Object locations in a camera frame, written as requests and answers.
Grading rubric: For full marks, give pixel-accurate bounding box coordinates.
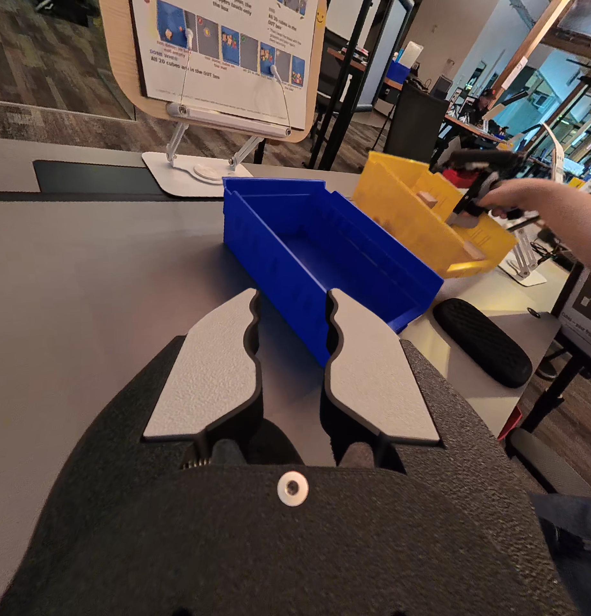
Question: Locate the printed instruction sheet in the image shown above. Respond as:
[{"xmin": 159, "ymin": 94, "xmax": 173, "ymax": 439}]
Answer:
[{"xmin": 130, "ymin": 0, "xmax": 320, "ymax": 130}]

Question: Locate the yellow plastic box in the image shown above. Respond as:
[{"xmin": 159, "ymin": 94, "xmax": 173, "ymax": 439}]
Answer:
[{"xmin": 353, "ymin": 150, "xmax": 518, "ymax": 280}]

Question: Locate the dark panel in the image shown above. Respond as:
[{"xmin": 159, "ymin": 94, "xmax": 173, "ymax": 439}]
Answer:
[{"xmin": 383, "ymin": 83, "xmax": 450, "ymax": 164}]

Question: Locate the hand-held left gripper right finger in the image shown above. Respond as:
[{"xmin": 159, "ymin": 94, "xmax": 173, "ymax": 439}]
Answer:
[{"xmin": 323, "ymin": 288, "xmax": 441, "ymax": 446}]

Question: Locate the long wooden table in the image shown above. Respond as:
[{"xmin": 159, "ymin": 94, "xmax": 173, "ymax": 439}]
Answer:
[{"xmin": 327, "ymin": 48, "xmax": 518, "ymax": 145}]

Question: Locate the red plastic bin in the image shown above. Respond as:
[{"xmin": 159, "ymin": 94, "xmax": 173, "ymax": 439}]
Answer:
[{"xmin": 498, "ymin": 406, "xmax": 522, "ymax": 441}]

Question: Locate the blue plastic box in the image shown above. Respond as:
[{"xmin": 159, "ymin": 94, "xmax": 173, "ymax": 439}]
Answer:
[{"xmin": 222, "ymin": 176, "xmax": 444, "ymax": 367}]

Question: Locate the instruction sheet on stand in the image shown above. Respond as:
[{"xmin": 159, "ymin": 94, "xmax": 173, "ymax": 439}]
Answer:
[{"xmin": 99, "ymin": 0, "xmax": 327, "ymax": 198}]

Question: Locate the pile of wooden cubes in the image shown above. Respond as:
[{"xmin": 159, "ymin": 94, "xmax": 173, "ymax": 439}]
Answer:
[{"xmin": 377, "ymin": 190, "xmax": 486, "ymax": 263}]

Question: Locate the dark cloth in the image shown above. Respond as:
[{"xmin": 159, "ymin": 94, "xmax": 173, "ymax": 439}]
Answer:
[{"xmin": 531, "ymin": 493, "xmax": 591, "ymax": 616}]

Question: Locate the person's right hand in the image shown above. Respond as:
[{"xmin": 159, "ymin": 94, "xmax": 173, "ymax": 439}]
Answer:
[{"xmin": 478, "ymin": 179, "xmax": 547, "ymax": 219}]

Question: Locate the white folding stand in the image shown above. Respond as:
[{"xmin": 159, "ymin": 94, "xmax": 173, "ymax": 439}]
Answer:
[{"xmin": 498, "ymin": 226, "xmax": 549, "ymax": 287}]

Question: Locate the black sign frame stand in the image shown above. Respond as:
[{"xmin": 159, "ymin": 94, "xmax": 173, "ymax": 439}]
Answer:
[{"xmin": 305, "ymin": 0, "xmax": 416, "ymax": 171}]

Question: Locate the black desk cable cover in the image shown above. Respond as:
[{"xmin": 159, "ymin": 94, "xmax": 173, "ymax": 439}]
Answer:
[{"xmin": 33, "ymin": 160, "xmax": 166, "ymax": 195}]

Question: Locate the grey chair armrest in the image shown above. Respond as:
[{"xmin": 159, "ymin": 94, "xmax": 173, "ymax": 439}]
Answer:
[{"xmin": 510, "ymin": 428, "xmax": 591, "ymax": 496}]

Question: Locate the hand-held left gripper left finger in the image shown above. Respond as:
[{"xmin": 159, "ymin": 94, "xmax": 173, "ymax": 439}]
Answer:
[{"xmin": 142, "ymin": 288, "xmax": 263, "ymax": 443}]

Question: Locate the black rounded pad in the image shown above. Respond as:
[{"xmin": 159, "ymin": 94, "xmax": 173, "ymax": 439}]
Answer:
[{"xmin": 433, "ymin": 298, "xmax": 533, "ymax": 389}]

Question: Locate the black framed marker sign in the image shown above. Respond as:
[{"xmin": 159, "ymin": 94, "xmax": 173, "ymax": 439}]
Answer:
[{"xmin": 560, "ymin": 267, "xmax": 591, "ymax": 352}]

